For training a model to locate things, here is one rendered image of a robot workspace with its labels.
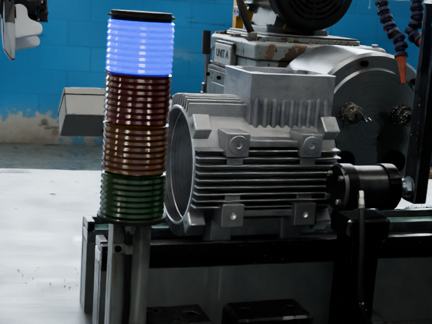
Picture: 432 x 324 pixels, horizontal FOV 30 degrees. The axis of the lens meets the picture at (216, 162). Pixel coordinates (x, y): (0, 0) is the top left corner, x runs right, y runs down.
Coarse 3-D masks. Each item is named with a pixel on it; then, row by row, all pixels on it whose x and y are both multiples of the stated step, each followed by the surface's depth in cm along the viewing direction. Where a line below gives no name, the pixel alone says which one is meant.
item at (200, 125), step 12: (192, 120) 100; (204, 120) 100; (324, 120) 106; (336, 120) 106; (192, 132) 100; (204, 132) 100; (324, 132) 105; (336, 132) 106; (192, 216) 102; (324, 216) 108; (192, 228) 102; (312, 228) 109; (324, 228) 110
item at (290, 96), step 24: (240, 72) 106; (264, 72) 114; (288, 72) 115; (312, 72) 112; (240, 96) 106; (264, 96) 104; (288, 96) 105; (312, 96) 106; (264, 120) 104; (288, 120) 106; (312, 120) 107
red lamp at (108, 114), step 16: (112, 80) 70; (128, 80) 70; (144, 80) 70; (160, 80) 70; (112, 96) 71; (128, 96) 70; (144, 96) 70; (160, 96) 71; (112, 112) 71; (128, 112) 70; (144, 112) 70; (160, 112) 71
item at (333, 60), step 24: (312, 48) 151; (336, 48) 146; (336, 72) 135; (360, 72) 136; (384, 72) 138; (408, 72) 140; (336, 96) 136; (360, 96) 137; (384, 96) 139; (408, 96) 140; (360, 120) 134; (384, 120) 140; (408, 120) 137; (336, 144) 138; (360, 144) 139; (384, 144) 141
